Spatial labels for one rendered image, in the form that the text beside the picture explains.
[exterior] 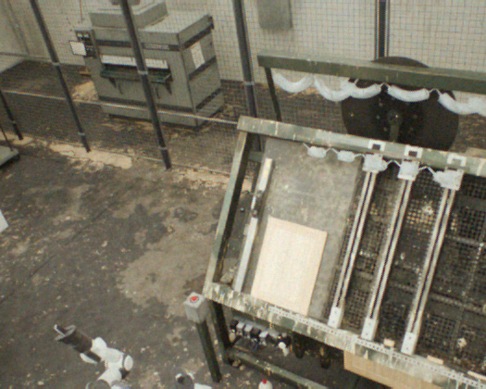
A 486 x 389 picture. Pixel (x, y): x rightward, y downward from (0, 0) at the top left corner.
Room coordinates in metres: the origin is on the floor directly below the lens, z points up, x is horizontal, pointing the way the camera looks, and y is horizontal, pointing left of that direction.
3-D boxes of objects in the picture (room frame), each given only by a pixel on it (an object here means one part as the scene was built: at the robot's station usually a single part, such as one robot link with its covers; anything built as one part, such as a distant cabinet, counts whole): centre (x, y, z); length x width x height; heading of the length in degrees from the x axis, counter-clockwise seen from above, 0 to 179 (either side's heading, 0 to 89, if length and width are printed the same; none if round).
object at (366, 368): (2.10, -0.80, 0.53); 0.90 x 0.02 x 0.55; 54
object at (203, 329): (2.61, 0.55, 0.38); 0.06 x 0.06 x 0.75; 54
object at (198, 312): (2.61, 0.55, 0.84); 0.12 x 0.12 x 0.18; 54
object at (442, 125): (3.08, -0.96, 1.85); 0.80 x 0.06 x 0.80; 54
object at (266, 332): (2.41, 0.15, 0.69); 0.50 x 0.14 x 0.24; 54
